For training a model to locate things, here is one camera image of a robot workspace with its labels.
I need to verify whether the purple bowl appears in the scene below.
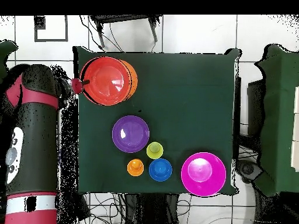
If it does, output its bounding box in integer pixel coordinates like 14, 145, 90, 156
111, 115, 150, 153

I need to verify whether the bundle of floor cables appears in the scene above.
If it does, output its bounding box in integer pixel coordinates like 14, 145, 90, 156
81, 192, 128, 224

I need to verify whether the red bowl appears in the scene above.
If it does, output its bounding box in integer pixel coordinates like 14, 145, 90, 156
79, 56, 133, 107

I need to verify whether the large yellow-orange bowl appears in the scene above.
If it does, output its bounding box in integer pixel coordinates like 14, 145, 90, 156
119, 58, 138, 101

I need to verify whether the yellow cup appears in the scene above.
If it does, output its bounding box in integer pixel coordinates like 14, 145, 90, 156
146, 141, 164, 160

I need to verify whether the dark blue bowl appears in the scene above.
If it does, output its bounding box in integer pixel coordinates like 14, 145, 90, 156
148, 157, 173, 182

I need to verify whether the orange cup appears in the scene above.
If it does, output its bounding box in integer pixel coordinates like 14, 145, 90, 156
127, 158, 145, 177

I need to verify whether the green cloth covered side table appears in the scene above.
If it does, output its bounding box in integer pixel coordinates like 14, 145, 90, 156
254, 44, 299, 197
0, 40, 19, 82

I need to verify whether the dark green tablecloth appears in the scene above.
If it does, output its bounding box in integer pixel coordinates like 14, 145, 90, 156
73, 45, 241, 195

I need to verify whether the pink bowl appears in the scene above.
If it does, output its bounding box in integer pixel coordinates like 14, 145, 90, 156
180, 152, 227, 197

